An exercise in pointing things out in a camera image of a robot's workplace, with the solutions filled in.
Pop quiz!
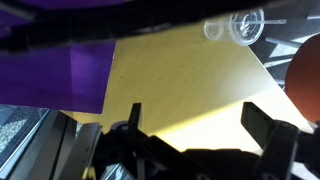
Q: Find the grey metal window frame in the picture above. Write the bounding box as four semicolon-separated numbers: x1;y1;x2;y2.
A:
0;104;101;180

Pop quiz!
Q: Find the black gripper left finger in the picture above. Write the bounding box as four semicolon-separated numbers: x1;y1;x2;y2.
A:
95;102;201;180

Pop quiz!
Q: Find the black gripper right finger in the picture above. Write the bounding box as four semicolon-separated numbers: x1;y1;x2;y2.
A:
241;101;302;180

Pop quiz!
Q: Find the clear plastic cup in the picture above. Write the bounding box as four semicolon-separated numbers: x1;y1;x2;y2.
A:
203;8;266;47

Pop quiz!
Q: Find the orange chair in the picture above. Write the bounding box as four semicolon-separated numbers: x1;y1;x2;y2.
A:
284;33;320;125

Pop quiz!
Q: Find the clear plastic straw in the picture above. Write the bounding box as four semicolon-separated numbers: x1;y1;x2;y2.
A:
229;18;288;26

